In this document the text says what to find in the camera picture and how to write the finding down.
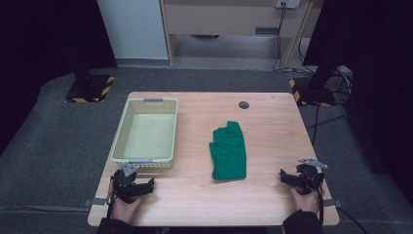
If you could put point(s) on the pale green plastic basket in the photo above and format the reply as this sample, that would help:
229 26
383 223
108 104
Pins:
147 136

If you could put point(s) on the person's left hand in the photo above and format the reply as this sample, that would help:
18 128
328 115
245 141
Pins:
125 209

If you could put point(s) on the light wooden cabinet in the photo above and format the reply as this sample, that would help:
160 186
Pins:
224 19

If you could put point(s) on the green cloth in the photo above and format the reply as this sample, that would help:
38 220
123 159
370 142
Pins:
229 152

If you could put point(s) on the black stand post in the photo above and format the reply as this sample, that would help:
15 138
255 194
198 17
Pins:
321 79
82 78

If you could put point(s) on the white panel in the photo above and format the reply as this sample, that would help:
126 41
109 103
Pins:
133 29

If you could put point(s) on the dark round table grommet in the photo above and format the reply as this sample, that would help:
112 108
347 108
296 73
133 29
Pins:
244 105

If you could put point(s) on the grey tape strip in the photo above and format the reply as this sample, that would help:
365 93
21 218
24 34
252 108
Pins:
331 203
96 202

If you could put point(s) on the white power strip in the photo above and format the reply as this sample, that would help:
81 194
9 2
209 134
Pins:
288 3

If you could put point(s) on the person's right hand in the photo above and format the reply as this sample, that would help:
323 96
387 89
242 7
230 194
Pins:
307 201

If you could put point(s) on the hazard-striped black stand base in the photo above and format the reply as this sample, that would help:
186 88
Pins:
97 92
308 97

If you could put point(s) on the black curtain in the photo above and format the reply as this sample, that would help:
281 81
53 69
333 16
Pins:
380 65
42 48

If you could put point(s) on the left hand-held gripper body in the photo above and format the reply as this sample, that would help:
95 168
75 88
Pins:
124 185

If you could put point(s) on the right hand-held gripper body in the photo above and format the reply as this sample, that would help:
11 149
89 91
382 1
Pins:
308 177

